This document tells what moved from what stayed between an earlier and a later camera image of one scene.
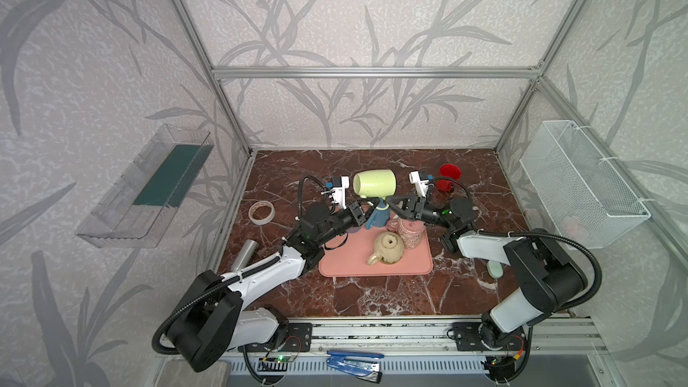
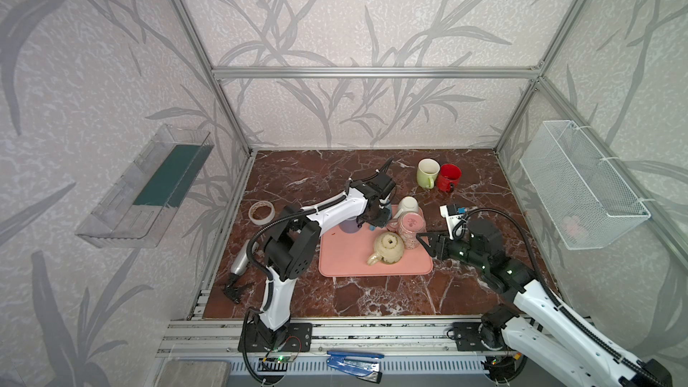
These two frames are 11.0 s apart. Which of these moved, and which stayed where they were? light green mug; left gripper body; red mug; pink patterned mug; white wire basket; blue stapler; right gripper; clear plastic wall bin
Moved: left gripper body; light green mug; right gripper
Stayed: red mug; white wire basket; pink patterned mug; blue stapler; clear plastic wall bin
